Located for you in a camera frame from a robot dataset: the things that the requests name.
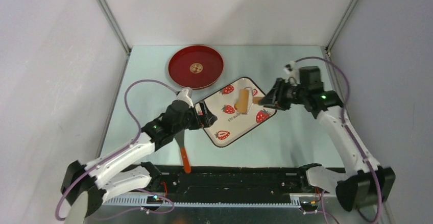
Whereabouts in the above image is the white strawberry print tray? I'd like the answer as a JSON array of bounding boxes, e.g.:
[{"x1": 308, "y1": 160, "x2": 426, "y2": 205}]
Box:
[{"x1": 202, "y1": 77, "x2": 277, "y2": 147}]

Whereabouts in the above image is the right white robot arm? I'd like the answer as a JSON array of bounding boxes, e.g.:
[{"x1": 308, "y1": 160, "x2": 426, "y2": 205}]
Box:
[{"x1": 254, "y1": 78, "x2": 396, "y2": 211}]

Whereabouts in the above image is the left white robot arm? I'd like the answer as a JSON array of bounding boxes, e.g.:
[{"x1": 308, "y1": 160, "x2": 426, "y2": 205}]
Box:
[{"x1": 61, "y1": 100, "x2": 218, "y2": 217}]

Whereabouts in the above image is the round red lacquer tray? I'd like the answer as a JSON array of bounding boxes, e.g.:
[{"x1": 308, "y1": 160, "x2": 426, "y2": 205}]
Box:
[{"x1": 167, "y1": 45, "x2": 224, "y2": 90}]

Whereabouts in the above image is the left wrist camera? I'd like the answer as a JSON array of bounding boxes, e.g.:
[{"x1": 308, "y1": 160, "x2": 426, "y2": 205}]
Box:
[{"x1": 176, "y1": 87, "x2": 194, "y2": 108}]

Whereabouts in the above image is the orange handled metal scraper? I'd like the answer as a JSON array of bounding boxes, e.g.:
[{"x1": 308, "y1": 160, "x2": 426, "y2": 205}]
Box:
[{"x1": 174, "y1": 130, "x2": 191, "y2": 174}]

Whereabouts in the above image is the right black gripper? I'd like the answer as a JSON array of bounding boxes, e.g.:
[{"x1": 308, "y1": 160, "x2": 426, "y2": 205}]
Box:
[{"x1": 259, "y1": 78, "x2": 308, "y2": 111}]

